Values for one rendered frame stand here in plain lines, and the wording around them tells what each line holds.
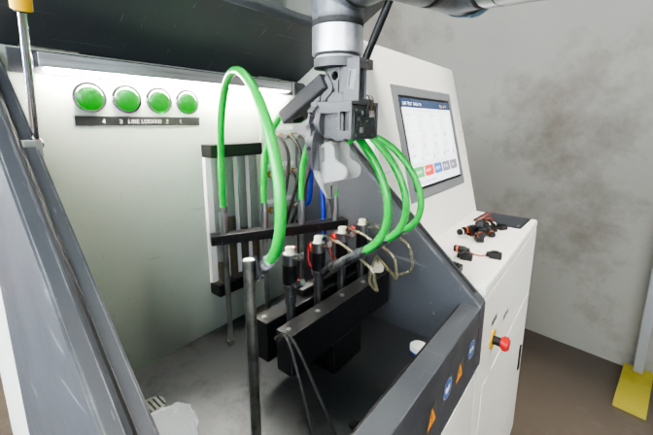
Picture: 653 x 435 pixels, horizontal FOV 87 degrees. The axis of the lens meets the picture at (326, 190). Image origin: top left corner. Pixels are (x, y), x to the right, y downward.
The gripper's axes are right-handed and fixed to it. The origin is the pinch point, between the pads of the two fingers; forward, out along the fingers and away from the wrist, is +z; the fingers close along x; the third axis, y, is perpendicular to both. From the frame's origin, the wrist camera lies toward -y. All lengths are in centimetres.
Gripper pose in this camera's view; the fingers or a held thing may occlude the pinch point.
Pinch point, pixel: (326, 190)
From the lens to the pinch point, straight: 56.3
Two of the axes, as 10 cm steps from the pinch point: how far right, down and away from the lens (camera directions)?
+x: 6.3, -1.5, 7.6
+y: 7.8, 1.2, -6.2
